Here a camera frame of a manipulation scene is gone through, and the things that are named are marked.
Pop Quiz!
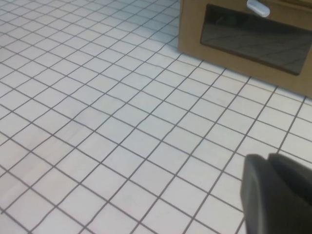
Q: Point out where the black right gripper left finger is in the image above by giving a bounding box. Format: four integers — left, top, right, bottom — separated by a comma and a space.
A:
240, 153, 312, 234

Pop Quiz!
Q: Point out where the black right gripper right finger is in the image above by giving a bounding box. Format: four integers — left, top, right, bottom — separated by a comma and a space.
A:
268, 152, 312, 208

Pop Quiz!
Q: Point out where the brown cardboard shoe box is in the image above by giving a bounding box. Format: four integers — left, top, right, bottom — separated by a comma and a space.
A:
177, 0, 312, 98

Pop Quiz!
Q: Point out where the white grid-patterned mat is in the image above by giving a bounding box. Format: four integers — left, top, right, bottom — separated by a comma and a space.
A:
0, 0, 312, 234

